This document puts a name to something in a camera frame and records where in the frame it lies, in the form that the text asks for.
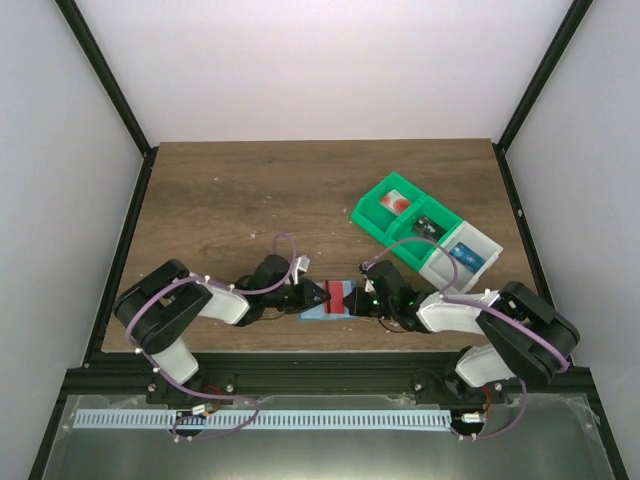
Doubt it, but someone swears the blue card holder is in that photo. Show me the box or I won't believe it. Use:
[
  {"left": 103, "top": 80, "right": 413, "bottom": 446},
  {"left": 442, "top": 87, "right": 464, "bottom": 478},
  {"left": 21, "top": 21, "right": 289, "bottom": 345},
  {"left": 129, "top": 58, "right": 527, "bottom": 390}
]
[{"left": 297, "top": 280, "right": 356, "bottom": 322}]

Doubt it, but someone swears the red white card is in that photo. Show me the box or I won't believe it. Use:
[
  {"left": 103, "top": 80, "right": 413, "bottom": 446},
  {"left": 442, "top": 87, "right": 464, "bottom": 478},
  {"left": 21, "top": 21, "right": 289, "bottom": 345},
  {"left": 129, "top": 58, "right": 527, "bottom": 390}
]
[
  {"left": 324, "top": 280, "right": 351, "bottom": 315},
  {"left": 379, "top": 190, "right": 411, "bottom": 216}
]

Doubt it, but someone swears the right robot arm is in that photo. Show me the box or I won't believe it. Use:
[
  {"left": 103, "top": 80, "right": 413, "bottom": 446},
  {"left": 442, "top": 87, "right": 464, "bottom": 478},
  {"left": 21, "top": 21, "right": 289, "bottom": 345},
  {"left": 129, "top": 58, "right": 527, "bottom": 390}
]
[{"left": 342, "top": 260, "right": 580, "bottom": 388}]

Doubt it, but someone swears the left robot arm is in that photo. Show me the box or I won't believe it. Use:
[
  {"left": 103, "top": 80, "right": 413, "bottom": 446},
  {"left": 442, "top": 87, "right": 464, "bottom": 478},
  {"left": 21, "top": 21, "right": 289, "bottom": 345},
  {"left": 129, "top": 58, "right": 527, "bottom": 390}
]
[{"left": 112, "top": 254, "right": 331, "bottom": 385}]

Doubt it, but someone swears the black card in bin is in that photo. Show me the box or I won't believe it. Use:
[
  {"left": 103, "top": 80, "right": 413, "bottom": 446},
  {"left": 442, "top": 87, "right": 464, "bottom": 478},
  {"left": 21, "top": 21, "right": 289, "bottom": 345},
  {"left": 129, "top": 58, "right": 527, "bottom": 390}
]
[{"left": 413, "top": 216, "right": 447, "bottom": 242}]

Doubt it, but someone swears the blue card in bin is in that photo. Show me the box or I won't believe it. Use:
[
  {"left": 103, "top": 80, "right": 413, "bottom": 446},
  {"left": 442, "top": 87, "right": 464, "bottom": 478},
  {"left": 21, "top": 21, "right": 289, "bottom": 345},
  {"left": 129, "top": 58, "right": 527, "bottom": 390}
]
[{"left": 450, "top": 242, "right": 485, "bottom": 272}]

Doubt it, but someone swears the green bin middle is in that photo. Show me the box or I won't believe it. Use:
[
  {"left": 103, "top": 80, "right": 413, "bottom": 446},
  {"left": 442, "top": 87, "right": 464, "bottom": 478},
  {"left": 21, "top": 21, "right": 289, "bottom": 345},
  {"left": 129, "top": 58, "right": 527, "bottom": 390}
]
[{"left": 391, "top": 196, "right": 462, "bottom": 272}]

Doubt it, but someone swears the green bin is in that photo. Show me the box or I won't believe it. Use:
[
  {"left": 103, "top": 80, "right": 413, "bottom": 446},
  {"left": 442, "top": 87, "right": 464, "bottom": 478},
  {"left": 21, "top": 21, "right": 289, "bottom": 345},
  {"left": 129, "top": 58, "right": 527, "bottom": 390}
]
[
  {"left": 391, "top": 196, "right": 462, "bottom": 272},
  {"left": 351, "top": 172, "right": 426, "bottom": 244}
]

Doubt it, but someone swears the green bin far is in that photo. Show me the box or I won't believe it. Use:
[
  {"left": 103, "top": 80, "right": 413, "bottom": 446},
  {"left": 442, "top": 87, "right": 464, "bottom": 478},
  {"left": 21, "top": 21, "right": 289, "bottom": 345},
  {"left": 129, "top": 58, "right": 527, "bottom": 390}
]
[{"left": 351, "top": 172, "right": 426, "bottom": 244}]

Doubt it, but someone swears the white bin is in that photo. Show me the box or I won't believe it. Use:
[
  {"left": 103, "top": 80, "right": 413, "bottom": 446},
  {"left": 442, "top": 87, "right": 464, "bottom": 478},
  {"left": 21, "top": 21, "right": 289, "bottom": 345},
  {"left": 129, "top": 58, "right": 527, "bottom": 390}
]
[{"left": 419, "top": 221, "right": 503, "bottom": 294}]

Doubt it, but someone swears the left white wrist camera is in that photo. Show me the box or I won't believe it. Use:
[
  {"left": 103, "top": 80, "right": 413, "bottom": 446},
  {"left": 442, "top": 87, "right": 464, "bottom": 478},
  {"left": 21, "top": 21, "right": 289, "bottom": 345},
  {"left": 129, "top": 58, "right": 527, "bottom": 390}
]
[{"left": 291, "top": 255, "right": 310, "bottom": 284}]

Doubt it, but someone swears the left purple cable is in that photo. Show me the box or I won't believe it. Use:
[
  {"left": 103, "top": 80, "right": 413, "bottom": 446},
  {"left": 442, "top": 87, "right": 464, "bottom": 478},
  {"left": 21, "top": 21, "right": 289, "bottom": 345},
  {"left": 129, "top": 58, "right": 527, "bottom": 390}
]
[{"left": 124, "top": 232, "right": 299, "bottom": 444}]

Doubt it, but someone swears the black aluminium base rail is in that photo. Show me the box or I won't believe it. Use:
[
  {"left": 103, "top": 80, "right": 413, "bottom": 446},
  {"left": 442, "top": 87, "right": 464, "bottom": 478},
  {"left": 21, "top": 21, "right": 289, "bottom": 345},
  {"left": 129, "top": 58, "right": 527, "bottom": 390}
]
[{"left": 64, "top": 349, "right": 591, "bottom": 401}]

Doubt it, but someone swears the metal base plate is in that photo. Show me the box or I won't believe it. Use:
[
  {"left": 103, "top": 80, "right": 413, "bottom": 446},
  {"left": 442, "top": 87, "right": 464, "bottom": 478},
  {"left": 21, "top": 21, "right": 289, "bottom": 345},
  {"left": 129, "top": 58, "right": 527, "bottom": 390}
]
[{"left": 31, "top": 394, "right": 615, "bottom": 479}]

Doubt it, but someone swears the white slotted cable duct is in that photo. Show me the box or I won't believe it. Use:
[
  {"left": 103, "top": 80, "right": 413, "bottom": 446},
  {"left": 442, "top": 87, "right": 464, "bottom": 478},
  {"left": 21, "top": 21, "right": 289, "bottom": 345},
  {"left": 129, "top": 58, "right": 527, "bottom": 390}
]
[{"left": 73, "top": 409, "right": 451, "bottom": 432}]

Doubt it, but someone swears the black frame post right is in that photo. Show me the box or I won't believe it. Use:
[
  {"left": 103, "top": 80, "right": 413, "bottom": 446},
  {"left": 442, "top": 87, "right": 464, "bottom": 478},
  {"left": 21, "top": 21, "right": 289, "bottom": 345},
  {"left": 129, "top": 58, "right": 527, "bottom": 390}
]
[{"left": 496, "top": 0, "right": 593, "bottom": 152}]

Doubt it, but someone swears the black frame post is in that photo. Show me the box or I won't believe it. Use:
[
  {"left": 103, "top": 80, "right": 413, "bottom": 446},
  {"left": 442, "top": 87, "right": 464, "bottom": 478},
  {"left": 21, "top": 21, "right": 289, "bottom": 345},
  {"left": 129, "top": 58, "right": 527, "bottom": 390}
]
[
  {"left": 496, "top": 0, "right": 593, "bottom": 152},
  {"left": 55, "top": 0, "right": 153, "bottom": 157}
]

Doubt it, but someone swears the black frame post left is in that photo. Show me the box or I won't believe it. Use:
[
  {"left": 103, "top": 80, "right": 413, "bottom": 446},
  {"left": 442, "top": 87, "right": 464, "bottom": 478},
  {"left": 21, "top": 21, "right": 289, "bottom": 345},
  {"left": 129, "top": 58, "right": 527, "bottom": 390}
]
[{"left": 55, "top": 0, "right": 153, "bottom": 157}]

